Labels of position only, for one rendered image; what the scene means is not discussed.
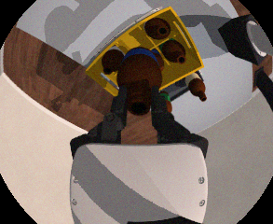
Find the brown bottle with cream label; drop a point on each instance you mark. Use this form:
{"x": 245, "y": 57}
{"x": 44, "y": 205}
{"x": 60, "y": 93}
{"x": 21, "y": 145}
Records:
{"x": 196, "y": 86}

